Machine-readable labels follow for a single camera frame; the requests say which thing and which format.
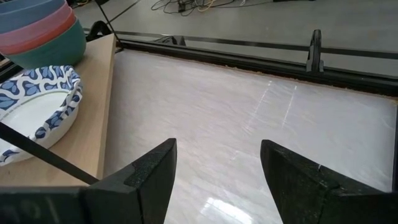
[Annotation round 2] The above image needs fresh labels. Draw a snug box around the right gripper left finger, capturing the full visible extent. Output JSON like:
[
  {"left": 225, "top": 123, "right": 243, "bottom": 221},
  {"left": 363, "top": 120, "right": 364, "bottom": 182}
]
[{"left": 0, "top": 138, "right": 178, "bottom": 224}]

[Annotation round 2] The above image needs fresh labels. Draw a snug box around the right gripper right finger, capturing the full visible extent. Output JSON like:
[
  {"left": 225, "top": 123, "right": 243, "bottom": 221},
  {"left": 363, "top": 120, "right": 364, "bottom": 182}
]
[{"left": 259, "top": 139, "right": 398, "bottom": 224}]

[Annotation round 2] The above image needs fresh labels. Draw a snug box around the blue patterned paper bowl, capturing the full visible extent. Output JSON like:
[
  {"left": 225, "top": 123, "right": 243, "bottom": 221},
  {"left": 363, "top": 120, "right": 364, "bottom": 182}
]
[
  {"left": 0, "top": 64, "right": 83, "bottom": 147},
  {"left": 0, "top": 93, "right": 82, "bottom": 165}
]

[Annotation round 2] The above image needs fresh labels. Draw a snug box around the teal plastic bowl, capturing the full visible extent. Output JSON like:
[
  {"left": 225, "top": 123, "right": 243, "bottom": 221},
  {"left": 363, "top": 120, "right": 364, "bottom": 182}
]
[{"left": 6, "top": 18, "right": 88, "bottom": 70}]

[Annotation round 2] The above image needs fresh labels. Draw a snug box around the orange plastic bowl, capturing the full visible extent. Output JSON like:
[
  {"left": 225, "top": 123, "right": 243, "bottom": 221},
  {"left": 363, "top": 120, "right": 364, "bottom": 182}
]
[{"left": 0, "top": 11, "right": 77, "bottom": 56}]

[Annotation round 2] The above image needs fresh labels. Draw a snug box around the pink plastic bowl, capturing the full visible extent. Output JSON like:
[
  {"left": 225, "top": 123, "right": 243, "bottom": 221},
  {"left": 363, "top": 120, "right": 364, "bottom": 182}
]
[{"left": 0, "top": 2, "right": 74, "bottom": 47}]

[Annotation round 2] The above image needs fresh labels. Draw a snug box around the light blue plastic bowl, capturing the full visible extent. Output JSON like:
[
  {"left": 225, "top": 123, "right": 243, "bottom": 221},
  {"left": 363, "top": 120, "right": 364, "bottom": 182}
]
[{"left": 0, "top": 0, "right": 68, "bottom": 34}]

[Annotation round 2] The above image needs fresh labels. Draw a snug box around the black arched table clamp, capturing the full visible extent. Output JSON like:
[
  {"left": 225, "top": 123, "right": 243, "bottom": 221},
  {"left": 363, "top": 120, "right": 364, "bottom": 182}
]
[
  {"left": 305, "top": 29, "right": 325, "bottom": 74},
  {"left": 85, "top": 20, "right": 113, "bottom": 43}
]

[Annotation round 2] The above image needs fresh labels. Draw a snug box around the black table frame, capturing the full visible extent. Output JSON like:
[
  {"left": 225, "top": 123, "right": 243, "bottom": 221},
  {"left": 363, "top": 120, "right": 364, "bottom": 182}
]
[{"left": 0, "top": 39, "right": 398, "bottom": 192}]

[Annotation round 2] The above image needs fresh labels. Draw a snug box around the dark grey bracket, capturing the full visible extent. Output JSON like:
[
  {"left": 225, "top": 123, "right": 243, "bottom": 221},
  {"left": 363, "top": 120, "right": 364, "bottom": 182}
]
[{"left": 153, "top": 35, "right": 187, "bottom": 47}]

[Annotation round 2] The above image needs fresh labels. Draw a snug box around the yellow cable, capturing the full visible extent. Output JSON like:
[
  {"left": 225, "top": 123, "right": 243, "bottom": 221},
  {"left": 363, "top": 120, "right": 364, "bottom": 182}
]
[{"left": 197, "top": 0, "right": 216, "bottom": 13}]

